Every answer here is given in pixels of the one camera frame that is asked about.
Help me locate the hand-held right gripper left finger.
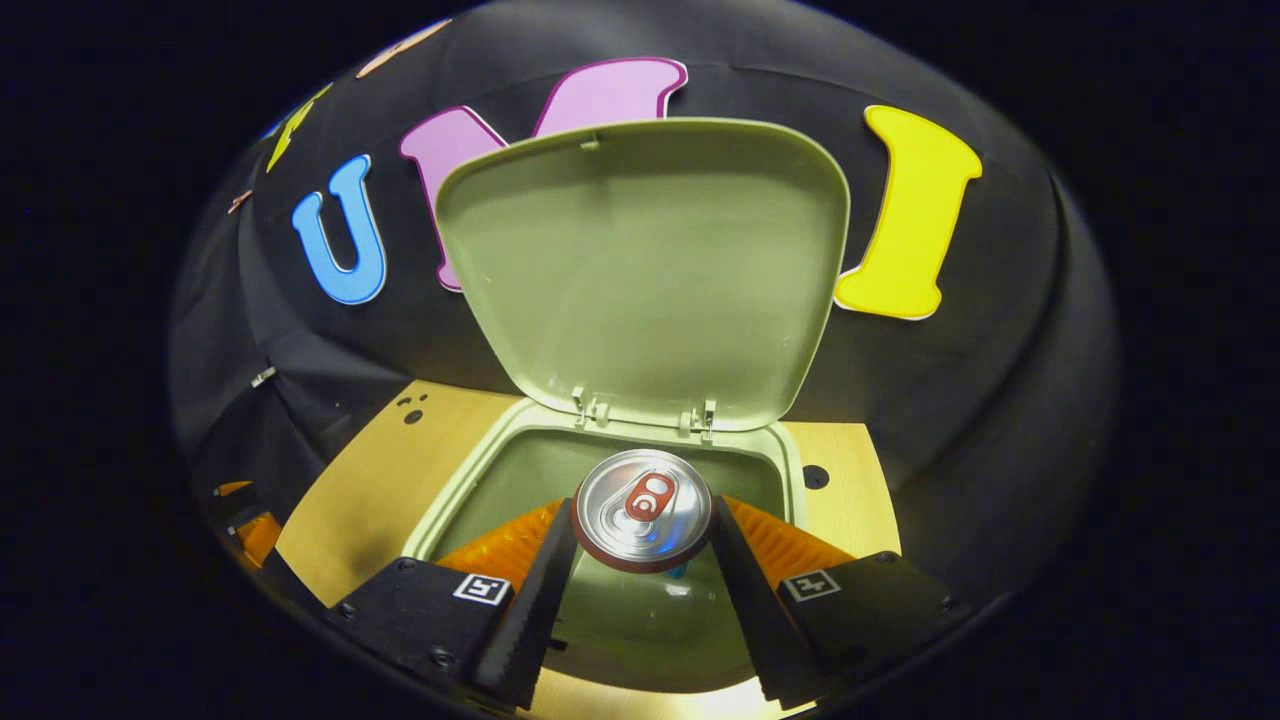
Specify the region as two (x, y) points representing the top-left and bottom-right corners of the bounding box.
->
(325, 497), (581, 713)

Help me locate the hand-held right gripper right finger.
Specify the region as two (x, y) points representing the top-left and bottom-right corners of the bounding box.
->
(708, 495), (973, 709)

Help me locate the red pop can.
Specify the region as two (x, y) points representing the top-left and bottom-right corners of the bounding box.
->
(570, 448), (714, 574)

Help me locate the pale green desktop garbage bin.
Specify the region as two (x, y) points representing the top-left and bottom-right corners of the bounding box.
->
(400, 117), (851, 694)

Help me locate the wooden desktop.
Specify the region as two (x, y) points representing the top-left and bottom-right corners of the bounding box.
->
(275, 378), (903, 720)

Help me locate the black backdrop cloth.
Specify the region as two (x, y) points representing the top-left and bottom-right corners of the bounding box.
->
(168, 0), (1119, 601)

